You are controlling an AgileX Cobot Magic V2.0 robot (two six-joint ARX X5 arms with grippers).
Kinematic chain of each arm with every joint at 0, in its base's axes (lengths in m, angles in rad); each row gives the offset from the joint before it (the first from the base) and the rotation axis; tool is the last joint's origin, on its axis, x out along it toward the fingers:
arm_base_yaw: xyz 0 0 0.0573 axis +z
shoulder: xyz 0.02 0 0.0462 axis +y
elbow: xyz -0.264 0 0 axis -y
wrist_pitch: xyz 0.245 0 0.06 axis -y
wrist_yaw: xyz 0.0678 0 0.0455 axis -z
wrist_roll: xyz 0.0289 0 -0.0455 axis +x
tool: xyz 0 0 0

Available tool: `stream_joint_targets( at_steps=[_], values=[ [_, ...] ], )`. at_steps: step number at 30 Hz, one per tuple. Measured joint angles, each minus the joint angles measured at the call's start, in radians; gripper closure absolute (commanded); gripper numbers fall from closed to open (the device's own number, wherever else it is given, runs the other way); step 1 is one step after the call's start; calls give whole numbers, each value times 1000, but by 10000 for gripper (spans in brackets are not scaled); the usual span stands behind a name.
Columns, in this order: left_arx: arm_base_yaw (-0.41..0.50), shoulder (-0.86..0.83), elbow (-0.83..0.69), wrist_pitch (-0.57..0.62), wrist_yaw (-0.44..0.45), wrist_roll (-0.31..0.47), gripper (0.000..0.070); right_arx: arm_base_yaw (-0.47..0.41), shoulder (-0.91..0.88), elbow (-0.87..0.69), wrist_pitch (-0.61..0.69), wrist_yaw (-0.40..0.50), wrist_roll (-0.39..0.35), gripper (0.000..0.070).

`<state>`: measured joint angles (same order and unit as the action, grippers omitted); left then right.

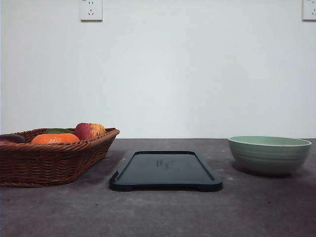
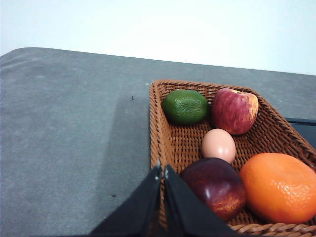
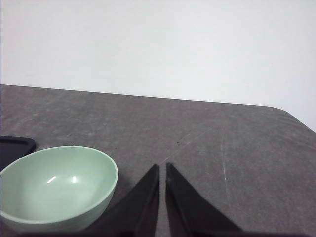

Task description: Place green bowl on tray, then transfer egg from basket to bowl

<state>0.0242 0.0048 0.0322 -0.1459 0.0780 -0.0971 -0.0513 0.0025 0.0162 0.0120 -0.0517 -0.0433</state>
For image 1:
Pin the light green ceramic bowl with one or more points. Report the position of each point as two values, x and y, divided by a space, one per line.
268 155

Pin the white wall socket right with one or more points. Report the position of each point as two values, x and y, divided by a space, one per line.
308 9

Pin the white wall socket left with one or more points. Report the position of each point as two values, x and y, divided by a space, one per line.
91 11

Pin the brown wicker basket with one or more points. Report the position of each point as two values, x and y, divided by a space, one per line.
38 165

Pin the green fruit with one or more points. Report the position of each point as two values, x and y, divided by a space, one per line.
57 130

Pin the dark purple fruit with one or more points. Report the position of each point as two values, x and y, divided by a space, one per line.
12 138

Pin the orange tangerine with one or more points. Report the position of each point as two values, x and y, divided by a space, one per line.
55 138

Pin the dark blue rectangular tray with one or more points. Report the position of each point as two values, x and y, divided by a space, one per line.
164 170

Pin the red yellow apple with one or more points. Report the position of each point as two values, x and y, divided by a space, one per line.
89 131

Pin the white wall socket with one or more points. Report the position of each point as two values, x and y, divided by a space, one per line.
91 11
308 9

